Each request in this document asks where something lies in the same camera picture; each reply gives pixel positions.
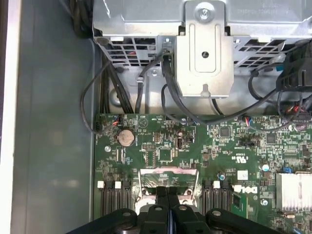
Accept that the silver metal bracket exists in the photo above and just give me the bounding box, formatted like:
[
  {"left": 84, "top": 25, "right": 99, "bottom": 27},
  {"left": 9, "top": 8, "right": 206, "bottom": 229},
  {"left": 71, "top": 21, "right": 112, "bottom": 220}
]
[{"left": 175, "top": 0, "right": 234, "bottom": 99}]

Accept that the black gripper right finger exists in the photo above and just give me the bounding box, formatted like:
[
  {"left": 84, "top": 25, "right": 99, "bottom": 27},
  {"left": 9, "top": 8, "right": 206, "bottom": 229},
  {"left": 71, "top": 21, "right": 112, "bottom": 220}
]
[{"left": 168, "top": 186, "right": 285, "bottom": 234}]

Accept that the silver finned heatsink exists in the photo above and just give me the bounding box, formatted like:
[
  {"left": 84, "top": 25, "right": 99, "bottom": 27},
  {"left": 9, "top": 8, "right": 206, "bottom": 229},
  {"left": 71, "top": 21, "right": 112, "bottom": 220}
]
[{"left": 275, "top": 171, "right": 312, "bottom": 211}]

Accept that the metal socket cover frame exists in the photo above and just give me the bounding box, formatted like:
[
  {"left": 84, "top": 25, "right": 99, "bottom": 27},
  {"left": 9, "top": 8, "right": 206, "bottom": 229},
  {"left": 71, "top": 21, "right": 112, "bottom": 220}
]
[{"left": 137, "top": 167, "right": 198, "bottom": 195}]

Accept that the multicolour wire bundle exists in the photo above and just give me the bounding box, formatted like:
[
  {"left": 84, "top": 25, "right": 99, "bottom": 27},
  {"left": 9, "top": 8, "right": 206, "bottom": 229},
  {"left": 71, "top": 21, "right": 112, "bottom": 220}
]
[{"left": 277, "top": 92, "right": 312, "bottom": 122}]

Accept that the silver coin cell battery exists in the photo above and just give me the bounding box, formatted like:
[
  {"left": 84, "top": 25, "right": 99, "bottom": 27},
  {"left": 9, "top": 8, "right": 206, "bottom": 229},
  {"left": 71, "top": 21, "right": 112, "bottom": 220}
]
[{"left": 117, "top": 128, "right": 136, "bottom": 147}]

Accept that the dark cable with clip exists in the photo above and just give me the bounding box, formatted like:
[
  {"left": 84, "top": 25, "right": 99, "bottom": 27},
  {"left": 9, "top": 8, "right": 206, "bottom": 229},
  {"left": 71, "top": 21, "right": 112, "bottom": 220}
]
[{"left": 135, "top": 57, "right": 163, "bottom": 114}]

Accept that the thin black wire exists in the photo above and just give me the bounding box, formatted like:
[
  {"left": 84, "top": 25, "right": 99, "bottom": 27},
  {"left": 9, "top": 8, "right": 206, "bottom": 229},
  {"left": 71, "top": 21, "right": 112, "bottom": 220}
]
[{"left": 81, "top": 55, "right": 161, "bottom": 134}]

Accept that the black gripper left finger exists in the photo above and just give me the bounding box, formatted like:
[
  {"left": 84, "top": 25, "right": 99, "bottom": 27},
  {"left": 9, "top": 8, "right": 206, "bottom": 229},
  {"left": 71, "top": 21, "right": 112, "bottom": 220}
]
[{"left": 64, "top": 186, "right": 171, "bottom": 234}]

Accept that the CPU socket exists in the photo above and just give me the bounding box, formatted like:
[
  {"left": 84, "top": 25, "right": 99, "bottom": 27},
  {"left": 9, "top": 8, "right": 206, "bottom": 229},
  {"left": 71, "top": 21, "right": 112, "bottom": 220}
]
[{"left": 136, "top": 186, "right": 199, "bottom": 216}]

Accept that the green motherboard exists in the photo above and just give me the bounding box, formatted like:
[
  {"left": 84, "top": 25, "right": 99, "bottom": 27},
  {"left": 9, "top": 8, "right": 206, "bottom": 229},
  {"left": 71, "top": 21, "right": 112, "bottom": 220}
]
[{"left": 94, "top": 113, "right": 312, "bottom": 234}]

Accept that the silver metal drive cage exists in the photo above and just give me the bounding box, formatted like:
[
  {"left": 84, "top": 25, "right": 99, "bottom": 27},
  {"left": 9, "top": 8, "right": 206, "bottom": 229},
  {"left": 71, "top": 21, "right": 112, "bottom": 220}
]
[{"left": 92, "top": 0, "right": 312, "bottom": 115}]

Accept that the looped black cable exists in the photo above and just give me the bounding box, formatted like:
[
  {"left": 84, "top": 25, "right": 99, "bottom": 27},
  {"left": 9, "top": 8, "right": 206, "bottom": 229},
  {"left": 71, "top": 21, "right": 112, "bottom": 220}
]
[{"left": 248, "top": 55, "right": 287, "bottom": 101}]

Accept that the black RAM slot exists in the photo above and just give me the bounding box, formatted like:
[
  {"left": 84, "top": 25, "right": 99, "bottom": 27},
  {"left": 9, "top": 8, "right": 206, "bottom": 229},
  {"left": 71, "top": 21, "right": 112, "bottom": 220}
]
[
  {"left": 123, "top": 180, "right": 132, "bottom": 210},
  {"left": 221, "top": 180, "right": 230, "bottom": 212},
  {"left": 204, "top": 180, "right": 212, "bottom": 213},
  {"left": 114, "top": 181, "right": 122, "bottom": 213},
  {"left": 106, "top": 181, "right": 114, "bottom": 215},
  {"left": 97, "top": 180, "right": 106, "bottom": 216},
  {"left": 213, "top": 180, "right": 222, "bottom": 210}
]

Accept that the black plastic connector housing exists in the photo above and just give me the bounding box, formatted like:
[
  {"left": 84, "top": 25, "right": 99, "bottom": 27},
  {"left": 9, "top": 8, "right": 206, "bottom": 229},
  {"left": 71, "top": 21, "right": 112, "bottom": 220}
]
[{"left": 276, "top": 40, "right": 312, "bottom": 95}]

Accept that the thick black cable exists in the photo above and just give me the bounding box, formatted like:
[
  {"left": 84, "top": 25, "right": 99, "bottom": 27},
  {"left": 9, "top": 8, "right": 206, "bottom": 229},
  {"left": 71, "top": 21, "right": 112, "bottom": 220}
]
[{"left": 103, "top": 59, "right": 135, "bottom": 115}]

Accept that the grey metal PC case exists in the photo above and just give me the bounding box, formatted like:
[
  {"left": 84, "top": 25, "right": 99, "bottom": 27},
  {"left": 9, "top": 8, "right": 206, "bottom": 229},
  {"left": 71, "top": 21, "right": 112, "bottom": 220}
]
[{"left": 0, "top": 0, "right": 312, "bottom": 234}]

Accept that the long thin black cable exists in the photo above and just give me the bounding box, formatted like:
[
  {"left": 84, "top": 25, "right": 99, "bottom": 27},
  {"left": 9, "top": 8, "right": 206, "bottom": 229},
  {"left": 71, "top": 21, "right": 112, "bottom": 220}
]
[{"left": 160, "top": 82, "right": 288, "bottom": 122}]

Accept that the silver topped CPU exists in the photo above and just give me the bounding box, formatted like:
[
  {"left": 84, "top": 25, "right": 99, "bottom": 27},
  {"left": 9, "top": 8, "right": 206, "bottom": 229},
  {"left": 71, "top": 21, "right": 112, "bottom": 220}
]
[{"left": 136, "top": 196, "right": 197, "bottom": 216}]

